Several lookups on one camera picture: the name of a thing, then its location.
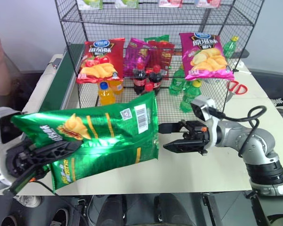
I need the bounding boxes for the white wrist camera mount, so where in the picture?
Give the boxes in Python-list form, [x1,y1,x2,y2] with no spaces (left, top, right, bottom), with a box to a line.
[190,96,222,147]
[0,107,24,186]

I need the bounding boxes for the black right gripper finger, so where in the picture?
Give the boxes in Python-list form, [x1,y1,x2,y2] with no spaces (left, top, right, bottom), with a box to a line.
[163,139,204,154]
[158,120,188,134]

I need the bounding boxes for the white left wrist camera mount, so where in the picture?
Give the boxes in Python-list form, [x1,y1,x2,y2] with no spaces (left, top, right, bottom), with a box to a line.
[0,107,24,186]

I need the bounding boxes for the orange drink bottle blue cap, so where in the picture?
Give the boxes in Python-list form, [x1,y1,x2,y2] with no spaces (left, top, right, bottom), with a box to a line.
[98,81,117,107]

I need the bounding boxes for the small red snack bag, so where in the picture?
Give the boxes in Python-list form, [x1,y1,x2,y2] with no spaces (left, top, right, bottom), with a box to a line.
[145,40,175,79]

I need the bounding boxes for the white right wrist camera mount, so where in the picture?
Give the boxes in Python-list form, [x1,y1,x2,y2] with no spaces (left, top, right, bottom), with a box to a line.
[190,96,222,147]

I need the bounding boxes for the green soda bottle yellow cap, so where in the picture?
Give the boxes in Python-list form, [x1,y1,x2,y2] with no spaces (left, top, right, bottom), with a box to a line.
[179,80,202,114]
[222,35,240,59]

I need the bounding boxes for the red handled scissors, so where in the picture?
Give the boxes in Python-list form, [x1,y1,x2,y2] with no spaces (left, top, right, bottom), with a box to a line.
[225,80,249,101]

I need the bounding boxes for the red hanging snack packet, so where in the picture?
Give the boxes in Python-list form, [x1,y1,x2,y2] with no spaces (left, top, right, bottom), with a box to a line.
[158,0,183,8]
[195,0,222,8]

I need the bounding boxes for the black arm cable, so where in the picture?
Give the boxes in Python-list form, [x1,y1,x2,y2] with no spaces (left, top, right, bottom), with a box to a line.
[34,179,58,195]
[216,105,267,158]

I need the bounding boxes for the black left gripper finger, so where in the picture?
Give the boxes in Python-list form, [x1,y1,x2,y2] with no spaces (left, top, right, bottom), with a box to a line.
[32,140,83,165]
[3,164,42,196]

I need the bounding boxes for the large green chip bag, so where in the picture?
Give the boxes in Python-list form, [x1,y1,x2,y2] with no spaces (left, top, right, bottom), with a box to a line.
[10,90,159,193]

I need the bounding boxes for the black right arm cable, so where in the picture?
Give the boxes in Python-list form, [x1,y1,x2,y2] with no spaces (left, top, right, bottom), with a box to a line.
[216,105,267,158]

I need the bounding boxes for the small magenta snack bag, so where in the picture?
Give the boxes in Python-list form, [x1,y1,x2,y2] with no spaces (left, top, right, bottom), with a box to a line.
[122,37,152,78]

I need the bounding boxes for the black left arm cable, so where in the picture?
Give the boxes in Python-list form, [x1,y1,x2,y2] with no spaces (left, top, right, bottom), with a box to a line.
[34,179,58,195]

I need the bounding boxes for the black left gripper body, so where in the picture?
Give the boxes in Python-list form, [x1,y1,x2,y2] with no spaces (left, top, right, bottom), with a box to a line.
[5,138,48,181]

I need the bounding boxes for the large magenta chip bag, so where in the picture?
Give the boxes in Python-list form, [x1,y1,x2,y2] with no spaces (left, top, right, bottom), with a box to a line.
[179,31,235,81]

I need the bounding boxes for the white shoe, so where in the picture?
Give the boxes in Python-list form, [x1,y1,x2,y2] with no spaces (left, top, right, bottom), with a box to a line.
[13,194,42,208]

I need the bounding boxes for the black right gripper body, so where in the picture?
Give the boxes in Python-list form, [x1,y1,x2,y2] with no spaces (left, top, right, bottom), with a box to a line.
[182,120,211,155]

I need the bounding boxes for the small green snack bag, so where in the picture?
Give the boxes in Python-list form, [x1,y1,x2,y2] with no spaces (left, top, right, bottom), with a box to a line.
[144,34,170,45]

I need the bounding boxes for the large red chip bag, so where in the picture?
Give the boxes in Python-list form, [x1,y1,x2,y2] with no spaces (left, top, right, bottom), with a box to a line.
[75,37,126,85]

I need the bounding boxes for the green hanging snack packet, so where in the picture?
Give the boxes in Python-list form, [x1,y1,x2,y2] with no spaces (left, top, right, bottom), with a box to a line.
[115,0,140,9]
[76,0,104,10]

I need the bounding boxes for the green conveyor belt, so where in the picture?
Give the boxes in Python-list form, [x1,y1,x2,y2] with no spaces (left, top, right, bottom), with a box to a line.
[38,43,86,114]

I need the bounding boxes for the black wire rack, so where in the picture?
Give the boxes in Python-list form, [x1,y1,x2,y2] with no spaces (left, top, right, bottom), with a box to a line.
[54,0,266,119]

